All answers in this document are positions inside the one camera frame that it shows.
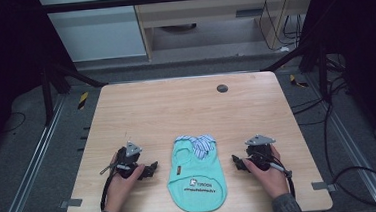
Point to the grey metal table bracket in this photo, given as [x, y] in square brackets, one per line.
[71, 203]
[322, 186]

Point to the black curtain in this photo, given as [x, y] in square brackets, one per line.
[6, 65]
[366, 56]

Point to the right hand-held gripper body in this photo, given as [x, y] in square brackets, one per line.
[260, 151]

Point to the grey round table grommet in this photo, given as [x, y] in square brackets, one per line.
[222, 88]

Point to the teal pet shirt striped collar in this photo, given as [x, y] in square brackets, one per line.
[196, 179]

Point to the black yellow striped tape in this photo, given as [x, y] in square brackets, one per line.
[297, 82]
[82, 100]

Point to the person's right hand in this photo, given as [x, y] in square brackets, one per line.
[272, 182]

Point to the aluminium floor rail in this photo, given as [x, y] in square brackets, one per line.
[352, 148]
[30, 167]

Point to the white cabinet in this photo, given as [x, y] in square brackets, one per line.
[97, 32]

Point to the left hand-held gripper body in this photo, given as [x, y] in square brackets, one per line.
[128, 158]

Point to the light wooden desk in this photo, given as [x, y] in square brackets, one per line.
[202, 9]

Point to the person's left hand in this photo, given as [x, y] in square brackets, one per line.
[120, 192]

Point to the black metal stand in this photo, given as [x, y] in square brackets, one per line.
[322, 66]
[46, 96]

